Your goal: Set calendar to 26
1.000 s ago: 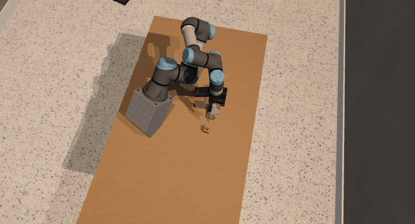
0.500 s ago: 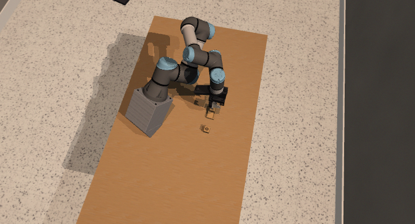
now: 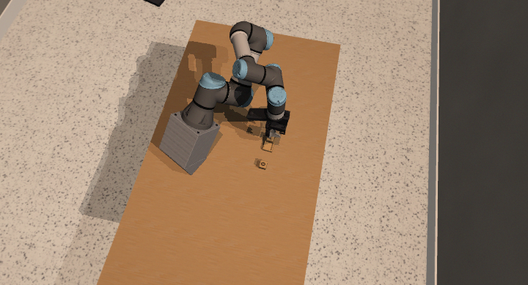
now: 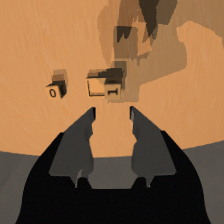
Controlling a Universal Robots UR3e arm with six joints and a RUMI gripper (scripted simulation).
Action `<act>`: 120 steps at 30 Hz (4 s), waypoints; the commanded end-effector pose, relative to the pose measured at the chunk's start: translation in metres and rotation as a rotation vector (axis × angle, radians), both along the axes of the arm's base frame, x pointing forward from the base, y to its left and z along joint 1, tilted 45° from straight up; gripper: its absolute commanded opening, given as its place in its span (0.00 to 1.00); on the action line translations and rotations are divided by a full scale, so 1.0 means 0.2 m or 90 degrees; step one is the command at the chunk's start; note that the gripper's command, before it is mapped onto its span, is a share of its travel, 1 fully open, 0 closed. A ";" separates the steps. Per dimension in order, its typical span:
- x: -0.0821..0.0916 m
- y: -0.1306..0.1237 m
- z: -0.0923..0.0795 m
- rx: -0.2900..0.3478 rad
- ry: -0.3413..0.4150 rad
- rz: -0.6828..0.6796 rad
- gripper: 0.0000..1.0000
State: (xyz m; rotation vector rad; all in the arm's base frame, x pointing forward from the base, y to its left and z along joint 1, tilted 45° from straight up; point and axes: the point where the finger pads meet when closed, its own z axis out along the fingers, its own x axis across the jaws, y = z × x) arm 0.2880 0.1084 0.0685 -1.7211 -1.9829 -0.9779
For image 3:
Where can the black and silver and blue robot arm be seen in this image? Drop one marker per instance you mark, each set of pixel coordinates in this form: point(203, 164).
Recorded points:
point(249, 41)

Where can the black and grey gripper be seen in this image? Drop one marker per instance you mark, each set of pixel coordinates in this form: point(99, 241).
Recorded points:
point(280, 124)

